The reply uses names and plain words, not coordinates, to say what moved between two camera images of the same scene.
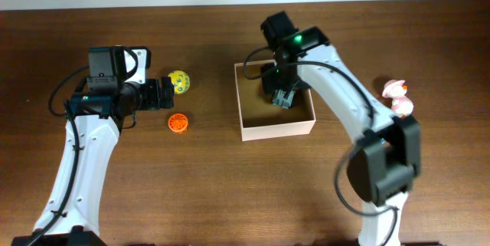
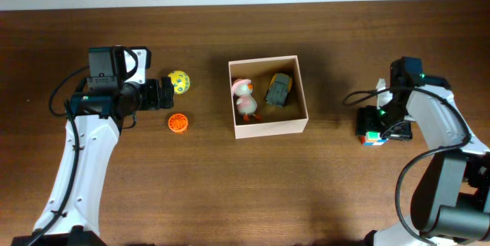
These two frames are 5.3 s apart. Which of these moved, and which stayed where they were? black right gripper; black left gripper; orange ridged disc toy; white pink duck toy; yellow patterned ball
Moved: black right gripper; white pink duck toy
Stayed: black left gripper; yellow patterned ball; orange ridged disc toy
